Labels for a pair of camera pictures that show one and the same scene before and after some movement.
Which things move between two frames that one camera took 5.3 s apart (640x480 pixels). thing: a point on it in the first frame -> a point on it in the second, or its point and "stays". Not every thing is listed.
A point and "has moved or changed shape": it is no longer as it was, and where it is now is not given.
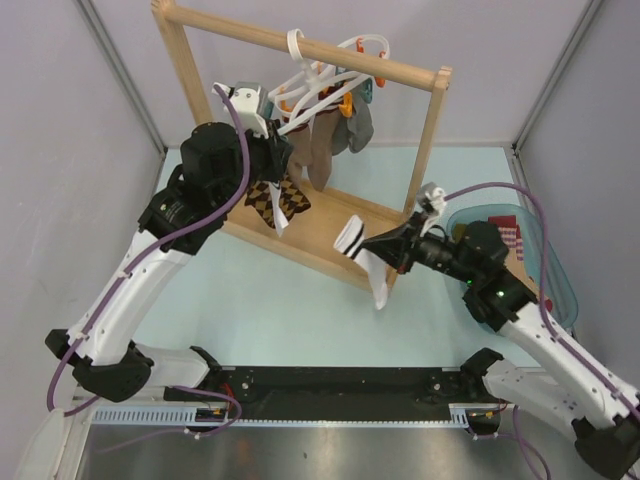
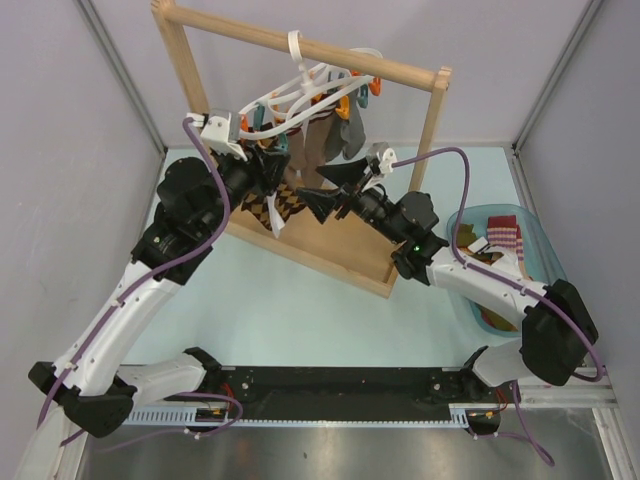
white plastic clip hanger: (322, 80) has moved or changed shape
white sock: (279, 217) stays
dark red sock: (503, 221) stays
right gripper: (395, 247) -> (322, 201)
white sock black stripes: (346, 240) has moved or changed shape
